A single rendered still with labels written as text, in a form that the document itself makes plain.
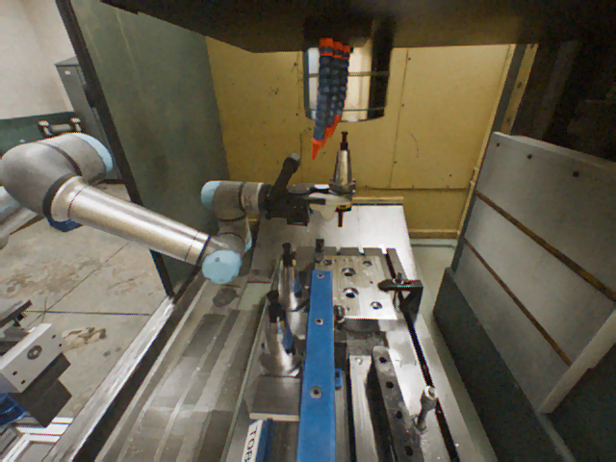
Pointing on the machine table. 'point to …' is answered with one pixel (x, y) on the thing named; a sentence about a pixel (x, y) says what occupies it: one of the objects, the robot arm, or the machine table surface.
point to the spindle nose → (356, 97)
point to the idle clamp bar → (402, 449)
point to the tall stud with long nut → (425, 406)
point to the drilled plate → (372, 320)
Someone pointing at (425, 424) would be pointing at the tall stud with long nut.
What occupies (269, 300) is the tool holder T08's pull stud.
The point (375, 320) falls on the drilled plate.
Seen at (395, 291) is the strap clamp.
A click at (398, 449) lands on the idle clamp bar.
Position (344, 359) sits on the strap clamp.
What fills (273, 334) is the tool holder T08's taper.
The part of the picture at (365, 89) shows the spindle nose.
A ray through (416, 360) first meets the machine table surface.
